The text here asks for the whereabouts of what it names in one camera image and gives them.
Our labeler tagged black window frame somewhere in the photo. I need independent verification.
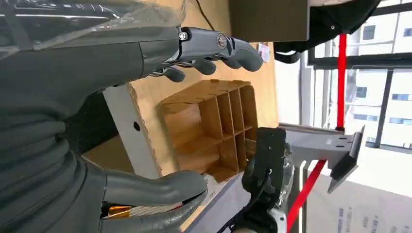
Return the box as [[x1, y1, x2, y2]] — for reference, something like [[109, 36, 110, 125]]
[[307, 0, 412, 150]]

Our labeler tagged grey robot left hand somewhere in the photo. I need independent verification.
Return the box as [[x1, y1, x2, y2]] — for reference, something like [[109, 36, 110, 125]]
[[0, 26, 264, 233]]

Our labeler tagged small printed card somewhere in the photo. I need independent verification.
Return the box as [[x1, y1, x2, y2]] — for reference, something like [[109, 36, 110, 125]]
[[257, 42, 271, 63]]

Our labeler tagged pale printed carton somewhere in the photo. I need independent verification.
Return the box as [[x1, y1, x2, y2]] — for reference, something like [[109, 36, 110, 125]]
[[306, 173, 412, 233]]

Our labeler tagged wooden card box with dividers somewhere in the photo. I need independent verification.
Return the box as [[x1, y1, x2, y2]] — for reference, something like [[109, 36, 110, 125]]
[[157, 79, 259, 183]]

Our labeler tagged white monitor stand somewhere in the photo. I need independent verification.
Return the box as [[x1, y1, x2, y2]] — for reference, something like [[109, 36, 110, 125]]
[[278, 123, 366, 194]]

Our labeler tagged black power cable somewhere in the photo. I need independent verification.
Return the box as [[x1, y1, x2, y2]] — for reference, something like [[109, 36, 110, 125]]
[[194, 0, 216, 32]]

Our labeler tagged red barrier tape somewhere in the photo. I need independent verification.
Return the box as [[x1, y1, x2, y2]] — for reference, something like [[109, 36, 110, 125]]
[[286, 33, 348, 233]]

